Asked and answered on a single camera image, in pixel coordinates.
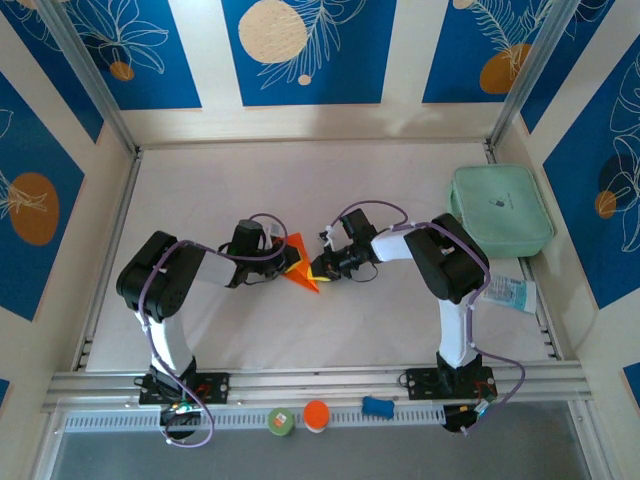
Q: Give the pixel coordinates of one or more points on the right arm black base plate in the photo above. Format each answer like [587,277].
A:
[422,385]

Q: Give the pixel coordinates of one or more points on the orange square paper sheet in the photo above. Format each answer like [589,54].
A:
[296,242]

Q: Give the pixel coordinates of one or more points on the white and blue tube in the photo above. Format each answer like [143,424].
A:
[512,292]

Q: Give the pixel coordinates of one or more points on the orange cap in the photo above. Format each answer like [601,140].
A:
[316,415]

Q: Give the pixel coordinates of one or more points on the mint green zip case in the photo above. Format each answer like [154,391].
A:
[500,210]

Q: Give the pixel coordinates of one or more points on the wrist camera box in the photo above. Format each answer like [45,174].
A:
[326,236]
[272,236]

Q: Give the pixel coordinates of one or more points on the grey sheet metal shelf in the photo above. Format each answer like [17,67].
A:
[320,457]

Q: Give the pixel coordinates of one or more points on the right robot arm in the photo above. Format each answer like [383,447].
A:
[455,330]

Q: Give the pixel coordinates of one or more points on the aluminium corner post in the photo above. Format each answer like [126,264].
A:
[91,75]
[530,75]

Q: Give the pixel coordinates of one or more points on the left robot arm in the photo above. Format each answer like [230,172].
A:
[167,345]

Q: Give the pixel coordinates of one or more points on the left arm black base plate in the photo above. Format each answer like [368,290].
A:
[217,387]

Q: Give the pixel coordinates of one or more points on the aluminium cross rail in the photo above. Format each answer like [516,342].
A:
[320,384]

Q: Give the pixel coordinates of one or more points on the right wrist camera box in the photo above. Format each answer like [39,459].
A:
[326,236]

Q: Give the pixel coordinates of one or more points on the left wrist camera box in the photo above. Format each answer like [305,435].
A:
[272,236]

